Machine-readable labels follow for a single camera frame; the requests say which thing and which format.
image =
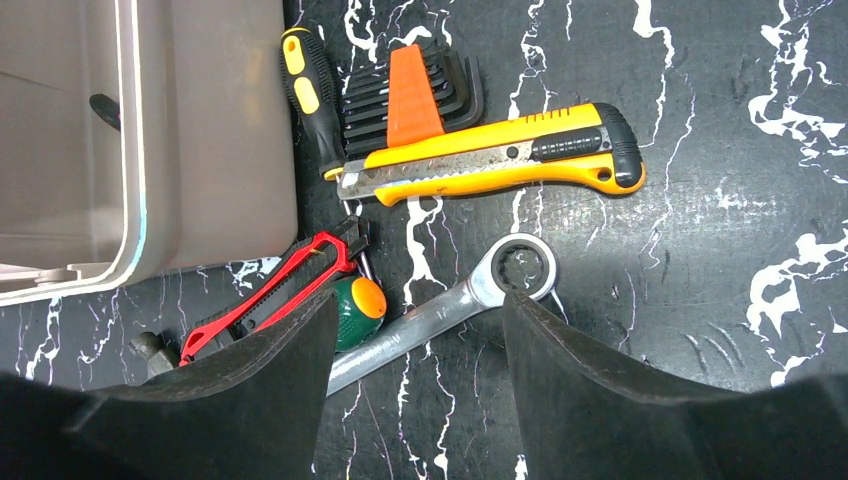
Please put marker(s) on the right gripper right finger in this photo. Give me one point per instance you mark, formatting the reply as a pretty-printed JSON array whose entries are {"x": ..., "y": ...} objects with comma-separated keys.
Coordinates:
[{"x": 588, "y": 411}]

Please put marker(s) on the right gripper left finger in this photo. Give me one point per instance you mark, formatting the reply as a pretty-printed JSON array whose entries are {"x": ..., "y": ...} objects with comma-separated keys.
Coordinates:
[{"x": 249, "y": 411}]

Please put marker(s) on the beige plastic tool box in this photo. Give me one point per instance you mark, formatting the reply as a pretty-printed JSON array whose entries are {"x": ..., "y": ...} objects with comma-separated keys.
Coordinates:
[{"x": 201, "y": 173}]

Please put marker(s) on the green stubby screwdriver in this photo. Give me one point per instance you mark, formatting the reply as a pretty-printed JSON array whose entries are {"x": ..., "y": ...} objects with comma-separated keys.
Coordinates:
[{"x": 362, "y": 307}]

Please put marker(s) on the red utility knife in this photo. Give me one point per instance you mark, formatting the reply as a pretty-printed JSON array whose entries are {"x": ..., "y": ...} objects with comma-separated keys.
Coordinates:
[{"x": 306, "y": 268}]

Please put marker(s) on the silver combination wrench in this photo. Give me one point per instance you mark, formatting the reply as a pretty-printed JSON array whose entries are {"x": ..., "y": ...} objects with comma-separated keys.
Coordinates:
[{"x": 484, "y": 289}]

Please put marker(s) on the yellow utility knife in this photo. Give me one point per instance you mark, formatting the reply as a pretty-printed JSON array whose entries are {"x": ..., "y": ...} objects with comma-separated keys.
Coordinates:
[{"x": 591, "y": 144}]

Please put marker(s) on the yellow black screwdriver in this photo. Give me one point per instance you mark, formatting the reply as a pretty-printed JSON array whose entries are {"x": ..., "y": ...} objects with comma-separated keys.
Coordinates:
[{"x": 309, "y": 84}]

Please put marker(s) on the orange hex key set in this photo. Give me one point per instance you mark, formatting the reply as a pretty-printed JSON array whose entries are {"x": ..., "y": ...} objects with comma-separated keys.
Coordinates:
[{"x": 420, "y": 92}]

